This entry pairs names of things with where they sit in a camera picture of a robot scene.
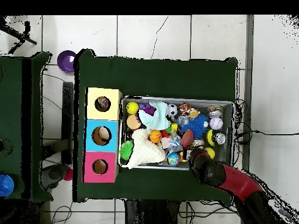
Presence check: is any black power cable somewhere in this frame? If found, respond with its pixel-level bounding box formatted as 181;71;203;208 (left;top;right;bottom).
235;129;299;137

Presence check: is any small baseball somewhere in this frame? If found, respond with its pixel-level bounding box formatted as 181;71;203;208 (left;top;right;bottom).
209;117;224;131

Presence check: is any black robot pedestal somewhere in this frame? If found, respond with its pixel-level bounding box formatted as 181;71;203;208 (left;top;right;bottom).
124;199;180;224

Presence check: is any wooden box with three holes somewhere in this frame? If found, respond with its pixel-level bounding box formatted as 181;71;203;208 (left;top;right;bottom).
82;87;123;183

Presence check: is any green spiky ball toy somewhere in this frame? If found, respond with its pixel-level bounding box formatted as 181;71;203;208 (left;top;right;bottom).
119;139;135;161

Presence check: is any black metal frame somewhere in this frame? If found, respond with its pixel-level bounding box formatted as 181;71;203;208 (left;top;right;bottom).
61;81;75;165

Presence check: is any brown toy football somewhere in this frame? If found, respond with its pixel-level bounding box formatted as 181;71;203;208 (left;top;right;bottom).
180;129;194;148

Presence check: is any small soccer ball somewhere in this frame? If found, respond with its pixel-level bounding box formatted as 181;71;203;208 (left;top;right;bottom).
166;103;178;117

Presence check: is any yellow smiley ball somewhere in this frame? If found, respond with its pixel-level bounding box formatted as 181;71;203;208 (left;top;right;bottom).
126;101;140;116

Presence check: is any small orange basketball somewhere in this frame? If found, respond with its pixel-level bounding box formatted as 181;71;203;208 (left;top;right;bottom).
148;129;162;144

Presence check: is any blue spiky ball toy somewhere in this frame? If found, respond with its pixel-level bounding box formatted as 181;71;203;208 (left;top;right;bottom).
180;114;210;140

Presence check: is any black rod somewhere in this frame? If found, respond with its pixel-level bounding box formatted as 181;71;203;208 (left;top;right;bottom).
0;23;37;46

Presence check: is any clear mesh bin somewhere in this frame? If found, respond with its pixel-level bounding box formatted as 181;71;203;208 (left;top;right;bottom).
117;95;235;171

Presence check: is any mint green knitted cloth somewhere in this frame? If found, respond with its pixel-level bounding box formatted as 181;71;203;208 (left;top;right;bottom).
138;101;172;131

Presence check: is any cream knitted cloth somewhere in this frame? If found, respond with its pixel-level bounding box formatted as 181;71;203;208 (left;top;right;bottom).
127;128;166;169

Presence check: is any purple bowl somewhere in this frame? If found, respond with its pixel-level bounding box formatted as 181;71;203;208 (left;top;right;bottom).
57;50;77;74

